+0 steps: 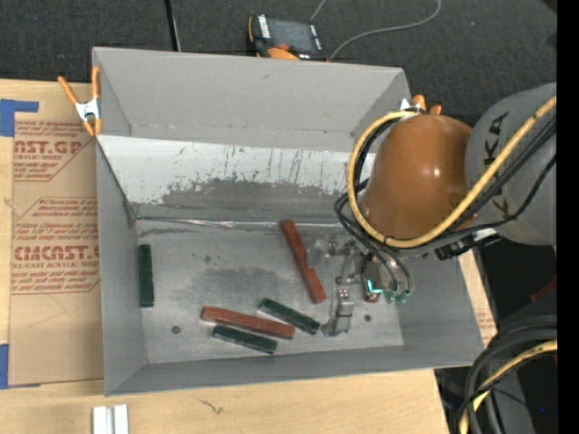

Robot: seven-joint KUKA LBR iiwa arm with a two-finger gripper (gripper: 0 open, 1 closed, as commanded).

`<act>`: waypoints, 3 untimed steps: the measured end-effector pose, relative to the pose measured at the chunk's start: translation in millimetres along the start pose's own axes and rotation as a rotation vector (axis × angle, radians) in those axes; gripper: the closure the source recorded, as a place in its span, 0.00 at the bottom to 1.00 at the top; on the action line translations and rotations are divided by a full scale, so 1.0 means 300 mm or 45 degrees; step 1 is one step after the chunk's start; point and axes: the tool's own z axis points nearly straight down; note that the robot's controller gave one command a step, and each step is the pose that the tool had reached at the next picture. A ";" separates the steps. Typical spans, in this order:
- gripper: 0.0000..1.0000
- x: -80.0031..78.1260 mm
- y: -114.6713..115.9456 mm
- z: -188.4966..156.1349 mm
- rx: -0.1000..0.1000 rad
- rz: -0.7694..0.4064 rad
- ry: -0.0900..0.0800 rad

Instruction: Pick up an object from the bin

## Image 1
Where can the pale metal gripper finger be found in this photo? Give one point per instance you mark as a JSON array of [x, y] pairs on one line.
[[342, 314], [349, 265]]

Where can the red-brown flat block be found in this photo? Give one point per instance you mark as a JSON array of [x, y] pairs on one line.
[[302, 260], [249, 322]]

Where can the dark green flat block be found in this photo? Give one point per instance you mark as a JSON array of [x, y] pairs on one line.
[[146, 276], [289, 316], [244, 339]]

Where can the grey metal bin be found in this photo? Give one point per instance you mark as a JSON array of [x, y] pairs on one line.
[[253, 106]]

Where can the brown cardboard board red print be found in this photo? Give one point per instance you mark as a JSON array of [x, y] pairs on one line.
[[54, 197]]

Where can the black cylinder on white bracket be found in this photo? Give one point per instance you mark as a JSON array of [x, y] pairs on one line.
[[452, 248]]

